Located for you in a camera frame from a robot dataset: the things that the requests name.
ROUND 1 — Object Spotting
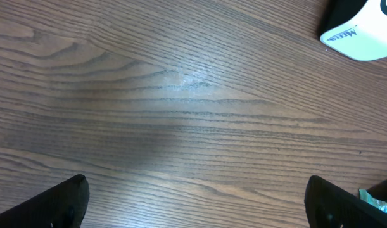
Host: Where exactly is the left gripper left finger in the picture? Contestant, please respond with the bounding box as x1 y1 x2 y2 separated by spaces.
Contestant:
0 174 89 228

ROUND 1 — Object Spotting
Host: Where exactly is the white barcode scanner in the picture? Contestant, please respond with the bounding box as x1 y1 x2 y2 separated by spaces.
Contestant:
319 0 387 61

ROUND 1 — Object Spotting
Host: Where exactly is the light green wipes packet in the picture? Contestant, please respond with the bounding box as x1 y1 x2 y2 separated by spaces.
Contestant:
359 179 387 214

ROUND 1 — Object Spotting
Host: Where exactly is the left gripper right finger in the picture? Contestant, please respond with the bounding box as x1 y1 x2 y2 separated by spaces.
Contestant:
304 175 387 228

